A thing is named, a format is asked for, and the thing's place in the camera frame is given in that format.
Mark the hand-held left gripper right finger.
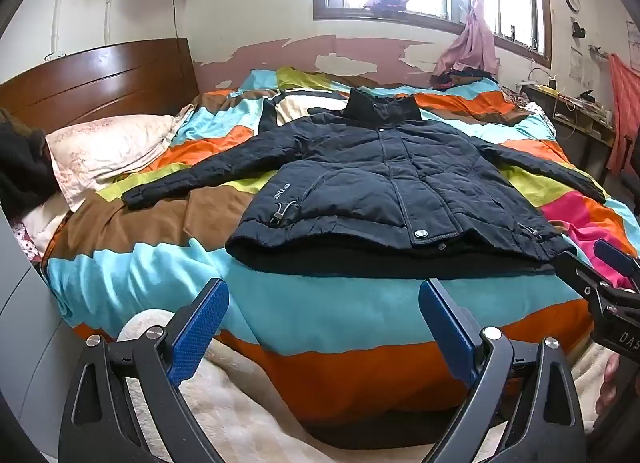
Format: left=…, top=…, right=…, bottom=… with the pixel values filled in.
left=419, top=278, right=586, bottom=463

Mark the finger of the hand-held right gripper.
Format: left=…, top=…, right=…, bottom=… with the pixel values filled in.
left=594, top=239, right=640, bottom=292
left=554, top=250, right=622, bottom=307

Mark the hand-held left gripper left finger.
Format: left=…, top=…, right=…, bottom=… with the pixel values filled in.
left=59, top=278, right=231, bottom=463

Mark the dark navy padded jacket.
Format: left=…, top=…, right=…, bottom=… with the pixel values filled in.
left=121, top=88, right=608, bottom=280

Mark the dark clothes pile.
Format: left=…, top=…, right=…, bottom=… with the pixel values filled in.
left=431, top=68, right=502, bottom=92

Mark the person's right hand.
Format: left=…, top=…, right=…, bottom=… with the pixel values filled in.
left=595, top=350, right=627, bottom=419

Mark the cream fleece blanket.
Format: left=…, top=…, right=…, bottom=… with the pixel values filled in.
left=20, top=309, right=617, bottom=463

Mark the colourful striped blanket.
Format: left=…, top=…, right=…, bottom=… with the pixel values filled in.
left=42, top=67, right=640, bottom=419

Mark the cluttered wooden desk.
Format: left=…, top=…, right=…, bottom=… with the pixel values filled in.
left=519, top=82, right=617, bottom=184

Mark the orange hanging towel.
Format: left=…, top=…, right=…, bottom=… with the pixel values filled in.
left=605, top=53, right=640, bottom=174

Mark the grey furniture panel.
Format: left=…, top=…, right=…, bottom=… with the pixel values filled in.
left=0, top=215, right=78, bottom=449

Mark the white lace bed sheet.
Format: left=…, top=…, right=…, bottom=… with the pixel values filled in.
left=10, top=190, right=76, bottom=265

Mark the pale floral pillow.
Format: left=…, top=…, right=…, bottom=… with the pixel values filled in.
left=45, top=105, right=194, bottom=212

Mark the dark clothing with brown fur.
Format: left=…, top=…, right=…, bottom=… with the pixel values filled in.
left=0, top=108, right=62, bottom=220

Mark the long pink curtain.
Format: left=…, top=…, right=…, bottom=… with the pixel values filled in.
left=432, top=0, right=499, bottom=80

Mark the brown wooden headboard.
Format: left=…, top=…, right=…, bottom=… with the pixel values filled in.
left=0, top=38, right=202, bottom=132

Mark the white wall poster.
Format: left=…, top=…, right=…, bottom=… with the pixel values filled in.
left=625, top=19, right=640, bottom=70

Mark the white wall pipe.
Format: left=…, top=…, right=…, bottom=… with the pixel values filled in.
left=49, top=0, right=70, bottom=54

